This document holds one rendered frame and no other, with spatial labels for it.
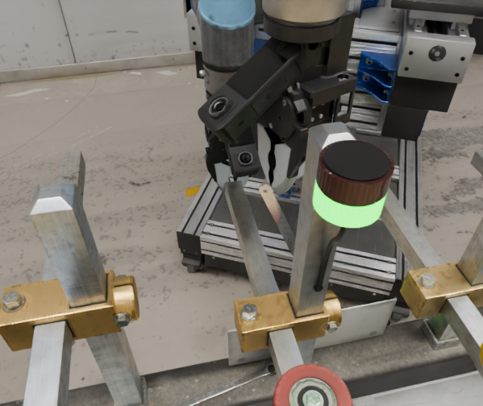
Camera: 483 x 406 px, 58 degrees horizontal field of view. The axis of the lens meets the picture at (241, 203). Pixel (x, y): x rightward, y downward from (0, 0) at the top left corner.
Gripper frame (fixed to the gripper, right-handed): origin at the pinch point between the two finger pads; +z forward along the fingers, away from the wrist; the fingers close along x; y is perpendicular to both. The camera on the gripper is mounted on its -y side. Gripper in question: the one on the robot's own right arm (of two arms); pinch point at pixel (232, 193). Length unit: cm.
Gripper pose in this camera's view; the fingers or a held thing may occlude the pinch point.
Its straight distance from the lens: 79.4
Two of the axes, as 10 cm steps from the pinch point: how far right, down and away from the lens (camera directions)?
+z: 0.0, 7.4, 6.8
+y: -2.1, -6.6, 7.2
